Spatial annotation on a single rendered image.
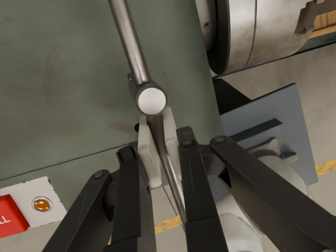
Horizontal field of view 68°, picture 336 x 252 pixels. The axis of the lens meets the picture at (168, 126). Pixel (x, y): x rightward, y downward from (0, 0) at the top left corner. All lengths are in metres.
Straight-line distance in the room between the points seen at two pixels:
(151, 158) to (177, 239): 2.11
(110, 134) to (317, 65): 1.68
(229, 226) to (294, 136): 0.44
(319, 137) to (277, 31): 1.74
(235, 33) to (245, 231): 0.55
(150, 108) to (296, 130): 0.88
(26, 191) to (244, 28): 0.37
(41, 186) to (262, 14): 0.37
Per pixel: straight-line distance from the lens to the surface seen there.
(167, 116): 0.19
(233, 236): 0.75
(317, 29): 0.79
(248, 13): 0.35
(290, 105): 0.97
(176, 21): 0.30
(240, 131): 0.93
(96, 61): 0.31
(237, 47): 0.37
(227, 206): 0.80
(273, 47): 0.41
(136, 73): 0.18
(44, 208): 0.41
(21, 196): 0.41
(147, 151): 0.15
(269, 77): 1.75
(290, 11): 0.38
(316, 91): 1.94
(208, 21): 0.39
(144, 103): 0.17
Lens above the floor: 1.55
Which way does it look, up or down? 68 degrees down
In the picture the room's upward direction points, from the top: 170 degrees clockwise
